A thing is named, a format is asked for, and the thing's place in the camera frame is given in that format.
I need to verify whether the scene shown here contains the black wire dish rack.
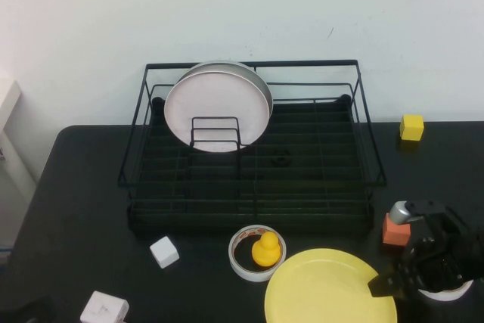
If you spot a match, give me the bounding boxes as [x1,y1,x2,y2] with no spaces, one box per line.
[116,59,387,234]

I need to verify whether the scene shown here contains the orange cube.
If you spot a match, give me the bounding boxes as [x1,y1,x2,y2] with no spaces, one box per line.
[381,213,411,247]

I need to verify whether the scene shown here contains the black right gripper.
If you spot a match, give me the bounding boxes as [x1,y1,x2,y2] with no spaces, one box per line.
[368,200,473,300]

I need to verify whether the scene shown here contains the pink round plate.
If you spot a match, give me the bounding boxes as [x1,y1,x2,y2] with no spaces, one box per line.
[163,69,270,154]

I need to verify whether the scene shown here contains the yellow cube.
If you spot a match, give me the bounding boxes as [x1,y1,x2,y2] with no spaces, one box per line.
[399,113,424,142]

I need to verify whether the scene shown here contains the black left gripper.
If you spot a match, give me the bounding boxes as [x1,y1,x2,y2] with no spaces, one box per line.
[0,294,57,323]

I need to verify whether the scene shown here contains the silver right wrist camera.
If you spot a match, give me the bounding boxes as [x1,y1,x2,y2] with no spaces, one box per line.
[389,199,427,225]

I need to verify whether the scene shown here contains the white tape roll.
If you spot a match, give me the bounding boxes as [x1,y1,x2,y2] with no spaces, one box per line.
[228,224,287,283]
[417,279,474,302]

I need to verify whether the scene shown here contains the white cube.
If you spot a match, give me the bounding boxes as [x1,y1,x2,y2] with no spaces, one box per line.
[149,235,181,270]

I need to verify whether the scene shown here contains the white cabinet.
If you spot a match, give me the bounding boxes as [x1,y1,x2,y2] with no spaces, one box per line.
[0,79,39,267]

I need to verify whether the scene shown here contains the white power adapter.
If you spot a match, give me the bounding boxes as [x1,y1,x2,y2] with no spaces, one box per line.
[79,290,130,323]

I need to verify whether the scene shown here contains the grey round plate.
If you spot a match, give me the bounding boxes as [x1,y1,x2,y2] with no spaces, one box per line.
[185,60,274,120]

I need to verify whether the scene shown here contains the yellow round plate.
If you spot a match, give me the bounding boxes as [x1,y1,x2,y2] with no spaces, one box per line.
[264,248,398,323]

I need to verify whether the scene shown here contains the yellow rubber duck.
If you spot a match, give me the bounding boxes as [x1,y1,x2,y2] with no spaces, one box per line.
[251,231,283,266]

